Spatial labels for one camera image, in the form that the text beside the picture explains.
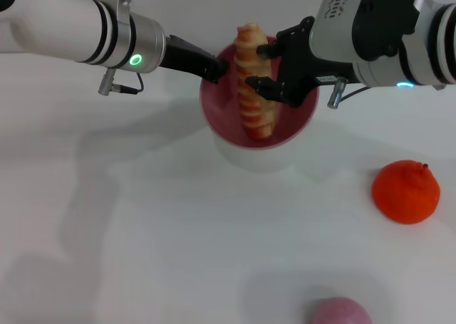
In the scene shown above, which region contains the orange striped bread roll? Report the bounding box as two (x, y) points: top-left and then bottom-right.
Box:
(233, 23), (278, 142)

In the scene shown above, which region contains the right arm cable with connector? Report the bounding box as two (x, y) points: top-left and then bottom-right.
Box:
(326, 76), (372, 110)

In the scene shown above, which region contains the orange red pear-shaped bread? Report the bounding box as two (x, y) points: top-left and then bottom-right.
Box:
(371, 159), (441, 226)

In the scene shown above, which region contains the pink plastic bowl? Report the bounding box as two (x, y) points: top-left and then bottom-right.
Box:
(199, 35), (320, 151)

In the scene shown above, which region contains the arm cable with connector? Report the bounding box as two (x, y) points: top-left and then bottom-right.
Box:
(326, 76), (372, 110)
(98, 69), (145, 97)

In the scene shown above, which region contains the pink round bread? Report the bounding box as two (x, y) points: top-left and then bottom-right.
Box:
(309, 297), (373, 324)

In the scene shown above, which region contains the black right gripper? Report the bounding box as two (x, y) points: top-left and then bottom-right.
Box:
(245, 16), (357, 108)

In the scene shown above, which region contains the left arm cable with connector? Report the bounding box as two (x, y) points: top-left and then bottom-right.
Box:
(98, 69), (145, 97)

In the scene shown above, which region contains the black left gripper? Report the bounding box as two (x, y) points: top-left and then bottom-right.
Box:
(159, 34), (231, 85)

